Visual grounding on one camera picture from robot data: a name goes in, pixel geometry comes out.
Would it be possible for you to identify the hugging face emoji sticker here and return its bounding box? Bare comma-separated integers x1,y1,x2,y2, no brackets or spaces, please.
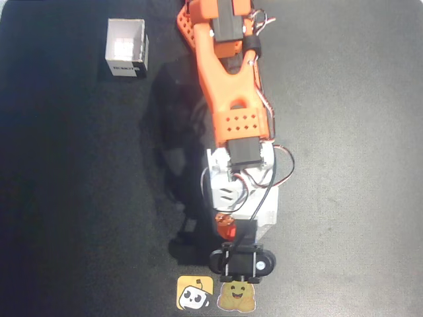
216,279,258,313

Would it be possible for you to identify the yellow robot face sticker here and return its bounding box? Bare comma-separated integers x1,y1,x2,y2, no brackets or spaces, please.
176,275,215,311

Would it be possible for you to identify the black table mat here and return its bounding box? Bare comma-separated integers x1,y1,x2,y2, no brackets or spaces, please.
0,0,423,317

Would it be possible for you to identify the open white cardboard box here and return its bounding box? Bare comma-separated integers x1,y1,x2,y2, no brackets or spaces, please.
104,18,150,79

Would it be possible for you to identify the black camera cable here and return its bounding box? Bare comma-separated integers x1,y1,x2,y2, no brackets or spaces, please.
227,98,279,265

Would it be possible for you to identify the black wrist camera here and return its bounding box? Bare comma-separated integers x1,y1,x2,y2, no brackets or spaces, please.
208,220,277,285

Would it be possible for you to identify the white black servo wire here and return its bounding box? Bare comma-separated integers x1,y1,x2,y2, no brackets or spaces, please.
200,166,216,209

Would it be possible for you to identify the red white servo wire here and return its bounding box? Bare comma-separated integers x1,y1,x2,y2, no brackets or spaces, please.
273,144,295,190

